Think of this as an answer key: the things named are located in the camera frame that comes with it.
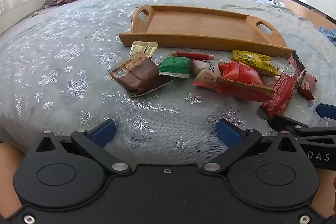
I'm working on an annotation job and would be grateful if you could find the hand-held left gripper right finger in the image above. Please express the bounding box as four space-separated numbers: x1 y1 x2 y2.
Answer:
201 119 302 175

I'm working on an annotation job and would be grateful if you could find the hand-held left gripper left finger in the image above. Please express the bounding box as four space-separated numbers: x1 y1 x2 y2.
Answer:
35 119 132 175

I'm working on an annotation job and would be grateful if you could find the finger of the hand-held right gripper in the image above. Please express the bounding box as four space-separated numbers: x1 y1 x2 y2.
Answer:
316 103 336 120
259 107 336 137

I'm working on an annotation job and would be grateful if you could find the dark red snack packet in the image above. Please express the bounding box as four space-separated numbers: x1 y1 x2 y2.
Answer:
297 69 318 101

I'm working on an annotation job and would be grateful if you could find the long red snack packet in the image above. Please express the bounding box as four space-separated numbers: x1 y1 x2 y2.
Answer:
259 52 306 119

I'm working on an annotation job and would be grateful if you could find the puffy red snack packet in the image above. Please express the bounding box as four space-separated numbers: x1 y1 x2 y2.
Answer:
216 61 276 102

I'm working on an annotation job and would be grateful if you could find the white and red snack packet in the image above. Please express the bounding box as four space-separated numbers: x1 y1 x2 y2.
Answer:
191 59 223 89

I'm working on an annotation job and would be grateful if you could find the brown nut snack packet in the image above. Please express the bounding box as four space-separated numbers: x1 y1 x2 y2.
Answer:
107 52 175 97

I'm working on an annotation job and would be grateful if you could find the yellow snack packet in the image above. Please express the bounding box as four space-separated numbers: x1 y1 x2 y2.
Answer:
232 50 281 77

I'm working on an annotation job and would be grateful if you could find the red sausage stick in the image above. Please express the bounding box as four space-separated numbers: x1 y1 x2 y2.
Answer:
171 51 216 61

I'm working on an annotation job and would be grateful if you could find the green snack packet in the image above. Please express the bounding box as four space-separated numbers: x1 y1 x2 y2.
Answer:
158 56 192 79

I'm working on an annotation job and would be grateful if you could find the gold snack packet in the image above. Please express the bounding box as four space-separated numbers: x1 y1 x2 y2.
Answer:
129 40 159 59

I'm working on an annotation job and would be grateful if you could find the wooden tray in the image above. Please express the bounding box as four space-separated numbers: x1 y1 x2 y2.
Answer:
118 5 296 60

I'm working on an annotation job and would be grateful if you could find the snowflake bed sheet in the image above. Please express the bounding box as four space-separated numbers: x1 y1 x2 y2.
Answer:
0 0 336 159

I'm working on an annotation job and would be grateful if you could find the light blue cloth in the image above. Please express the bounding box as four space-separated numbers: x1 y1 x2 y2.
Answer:
319 27 336 47

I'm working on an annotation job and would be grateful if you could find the wooden bed frame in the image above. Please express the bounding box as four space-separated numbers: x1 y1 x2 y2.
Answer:
275 0 336 28

